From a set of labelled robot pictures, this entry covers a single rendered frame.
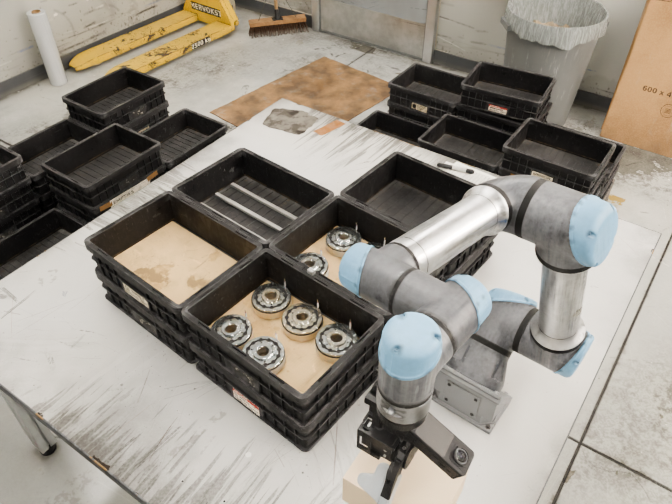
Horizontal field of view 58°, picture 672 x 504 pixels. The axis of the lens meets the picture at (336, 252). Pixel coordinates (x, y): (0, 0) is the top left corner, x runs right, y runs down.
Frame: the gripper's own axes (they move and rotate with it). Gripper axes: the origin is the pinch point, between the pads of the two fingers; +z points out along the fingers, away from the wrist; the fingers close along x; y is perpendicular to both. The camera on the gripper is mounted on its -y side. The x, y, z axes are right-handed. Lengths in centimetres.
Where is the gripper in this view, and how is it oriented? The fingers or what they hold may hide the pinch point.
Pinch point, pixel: (404, 480)
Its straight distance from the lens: 104.9
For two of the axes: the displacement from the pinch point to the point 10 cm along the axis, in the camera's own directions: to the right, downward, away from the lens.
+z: 0.0, 7.3, 6.8
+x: -5.4, 5.7, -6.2
